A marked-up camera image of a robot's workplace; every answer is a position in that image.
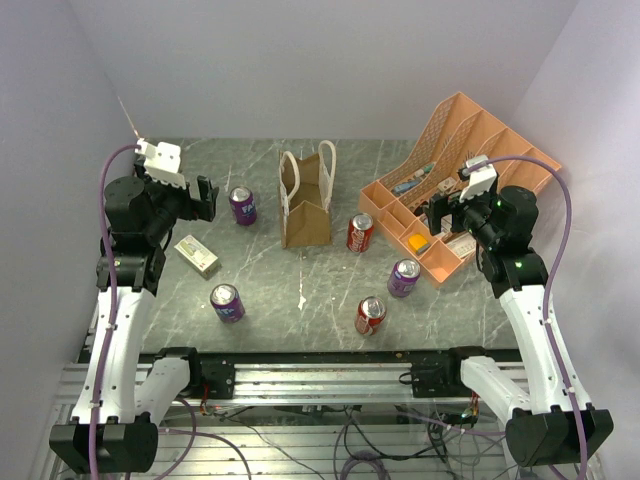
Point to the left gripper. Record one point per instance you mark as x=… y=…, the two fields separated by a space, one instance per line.
x=190 y=206

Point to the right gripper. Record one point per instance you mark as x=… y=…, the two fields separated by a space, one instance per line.
x=441 y=205

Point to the purple Fanta can back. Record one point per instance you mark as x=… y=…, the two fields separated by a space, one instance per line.
x=243 y=206

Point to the purple fanta can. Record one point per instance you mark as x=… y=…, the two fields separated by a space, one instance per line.
x=243 y=206
x=403 y=277
x=227 y=304

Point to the red Coca-Cola can back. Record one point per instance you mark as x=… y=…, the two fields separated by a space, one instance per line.
x=360 y=231

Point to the red coca-cola can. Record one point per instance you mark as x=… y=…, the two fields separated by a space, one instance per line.
x=360 y=231
x=371 y=312

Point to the brown canvas tote bag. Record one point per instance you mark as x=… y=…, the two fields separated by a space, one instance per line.
x=305 y=194

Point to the red Coca-Cola can front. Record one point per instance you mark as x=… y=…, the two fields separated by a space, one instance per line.
x=371 y=312

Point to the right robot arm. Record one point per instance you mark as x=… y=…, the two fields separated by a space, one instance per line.
x=553 y=420

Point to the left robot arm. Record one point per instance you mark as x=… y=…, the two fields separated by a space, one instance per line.
x=114 y=425

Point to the yellow eraser in organizer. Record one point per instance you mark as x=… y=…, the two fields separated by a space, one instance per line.
x=418 y=244

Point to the blue marker in organizer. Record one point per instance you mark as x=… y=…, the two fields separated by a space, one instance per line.
x=404 y=187

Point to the small white cardboard box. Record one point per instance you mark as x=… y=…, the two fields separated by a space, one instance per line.
x=198 y=256

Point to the orange plastic desk organizer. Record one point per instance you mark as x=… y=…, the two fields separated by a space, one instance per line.
x=463 y=150

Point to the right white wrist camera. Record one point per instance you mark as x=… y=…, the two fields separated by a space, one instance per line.
x=481 y=175

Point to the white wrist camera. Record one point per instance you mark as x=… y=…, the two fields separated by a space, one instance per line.
x=162 y=162
x=481 y=175

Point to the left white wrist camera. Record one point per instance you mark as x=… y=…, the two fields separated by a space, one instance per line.
x=162 y=162

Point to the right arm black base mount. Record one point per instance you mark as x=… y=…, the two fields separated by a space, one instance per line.
x=434 y=376

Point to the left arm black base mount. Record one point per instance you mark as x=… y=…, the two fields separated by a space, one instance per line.
x=217 y=379

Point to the aluminium mounting rail frame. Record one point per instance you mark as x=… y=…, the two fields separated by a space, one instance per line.
x=325 y=416

